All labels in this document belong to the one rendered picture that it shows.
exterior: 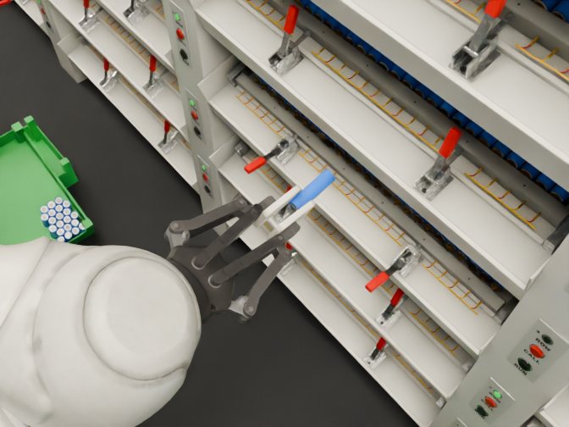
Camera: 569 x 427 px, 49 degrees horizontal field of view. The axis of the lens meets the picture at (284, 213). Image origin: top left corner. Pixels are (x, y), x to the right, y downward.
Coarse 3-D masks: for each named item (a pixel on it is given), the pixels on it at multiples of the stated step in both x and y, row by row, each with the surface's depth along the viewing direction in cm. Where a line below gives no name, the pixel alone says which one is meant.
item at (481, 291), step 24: (240, 96) 106; (264, 96) 104; (288, 120) 101; (312, 144) 98; (336, 168) 96; (360, 192) 95; (432, 240) 88; (432, 264) 88; (456, 264) 86; (480, 288) 85
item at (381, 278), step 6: (402, 258) 88; (396, 264) 88; (402, 264) 88; (390, 270) 88; (396, 270) 88; (378, 276) 87; (384, 276) 87; (372, 282) 86; (378, 282) 86; (366, 288) 86; (372, 288) 86
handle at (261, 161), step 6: (276, 150) 100; (282, 150) 100; (264, 156) 99; (270, 156) 99; (252, 162) 98; (258, 162) 98; (264, 162) 98; (246, 168) 97; (252, 168) 97; (258, 168) 98
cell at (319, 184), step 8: (320, 176) 77; (328, 176) 77; (312, 184) 77; (320, 184) 77; (328, 184) 78; (304, 192) 77; (312, 192) 77; (320, 192) 77; (296, 200) 76; (304, 200) 76; (296, 208) 76
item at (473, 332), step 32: (224, 64) 105; (224, 96) 109; (256, 128) 105; (288, 160) 101; (352, 224) 95; (384, 224) 94; (384, 256) 92; (416, 288) 89; (448, 320) 86; (480, 320) 85; (480, 352) 81
